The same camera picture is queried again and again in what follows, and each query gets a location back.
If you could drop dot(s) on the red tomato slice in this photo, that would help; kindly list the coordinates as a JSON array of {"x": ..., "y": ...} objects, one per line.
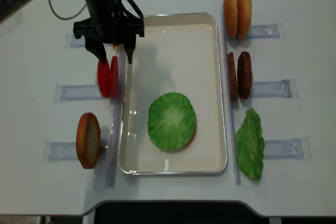
[
  {"x": 113, "y": 76},
  {"x": 103, "y": 72}
]

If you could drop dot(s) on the clear rail strip left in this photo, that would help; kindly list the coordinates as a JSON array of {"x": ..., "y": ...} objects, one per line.
[{"x": 117, "y": 118}]

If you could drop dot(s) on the clear holder for left bun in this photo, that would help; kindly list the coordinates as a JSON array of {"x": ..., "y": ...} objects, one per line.
[{"x": 60, "y": 151}]

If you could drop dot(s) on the brown meat patty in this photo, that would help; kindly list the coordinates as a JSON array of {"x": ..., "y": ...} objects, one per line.
[
  {"x": 232, "y": 77},
  {"x": 244, "y": 75}
]

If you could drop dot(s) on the round lettuce leaf on tray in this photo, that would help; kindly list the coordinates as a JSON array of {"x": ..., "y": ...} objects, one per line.
[{"x": 171, "y": 121}]

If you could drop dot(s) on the clear holder for right buns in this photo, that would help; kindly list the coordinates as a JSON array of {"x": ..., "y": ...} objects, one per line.
[{"x": 275, "y": 30}]

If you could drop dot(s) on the brown meat patty left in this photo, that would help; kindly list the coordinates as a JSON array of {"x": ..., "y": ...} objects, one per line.
[{"x": 232, "y": 77}]

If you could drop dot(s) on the brown meat patty right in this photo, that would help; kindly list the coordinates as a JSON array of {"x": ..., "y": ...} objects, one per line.
[{"x": 244, "y": 75}]

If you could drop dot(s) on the clear holder for tomato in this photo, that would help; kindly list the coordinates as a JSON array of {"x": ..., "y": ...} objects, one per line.
[{"x": 76, "y": 93}]

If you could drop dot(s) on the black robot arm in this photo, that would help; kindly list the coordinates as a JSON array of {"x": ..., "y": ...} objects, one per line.
[{"x": 9, "y": 7}]

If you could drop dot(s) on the clear holder for patties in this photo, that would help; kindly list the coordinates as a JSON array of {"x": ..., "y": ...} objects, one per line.
[{"x": 275, "y": 89}]

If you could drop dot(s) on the cream metal tray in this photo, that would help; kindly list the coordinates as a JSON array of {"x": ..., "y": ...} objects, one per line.
[{"x": 179, "y": 53}]

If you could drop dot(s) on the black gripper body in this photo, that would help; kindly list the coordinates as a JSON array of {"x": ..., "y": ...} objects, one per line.
[{"x": 111, "y": 21}]

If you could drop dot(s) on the red tomato slice left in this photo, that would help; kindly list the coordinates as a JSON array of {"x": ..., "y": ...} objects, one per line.
[{"x": 103, "y": 72}]

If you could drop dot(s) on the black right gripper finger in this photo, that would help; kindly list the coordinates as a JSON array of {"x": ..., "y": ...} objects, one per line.
[{"x": 94, "y": 45}]

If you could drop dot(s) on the bun half standing left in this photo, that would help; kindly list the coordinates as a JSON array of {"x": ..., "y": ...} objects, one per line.
[{"x": 88, "y": 140}]

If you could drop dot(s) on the standing green lettuce leaf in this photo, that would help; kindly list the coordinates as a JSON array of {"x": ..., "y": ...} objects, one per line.
[{"x": 250, "y": 146}]

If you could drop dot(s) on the red tomato slice right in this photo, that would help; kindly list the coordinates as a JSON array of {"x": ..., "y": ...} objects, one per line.
[{"x": 113, "y": 76}]

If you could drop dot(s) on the bun half under lettuce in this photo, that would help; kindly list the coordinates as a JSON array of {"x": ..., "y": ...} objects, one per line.
[{"x": 192, "y": 138}]

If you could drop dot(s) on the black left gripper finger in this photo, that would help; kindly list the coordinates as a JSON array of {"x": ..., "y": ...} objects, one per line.
[{"x": 129, "y": 47}]

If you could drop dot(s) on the clear holder for lettuce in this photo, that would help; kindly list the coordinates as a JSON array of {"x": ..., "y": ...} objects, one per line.
[{"x": 296, "y": 148}]

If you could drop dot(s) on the bun half far right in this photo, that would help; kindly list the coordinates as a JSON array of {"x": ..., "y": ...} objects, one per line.
[{"x": 244, "y": 8}]

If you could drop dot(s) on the bun half far left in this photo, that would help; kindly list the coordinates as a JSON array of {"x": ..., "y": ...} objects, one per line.
[{"x": 230, "y": 17}]

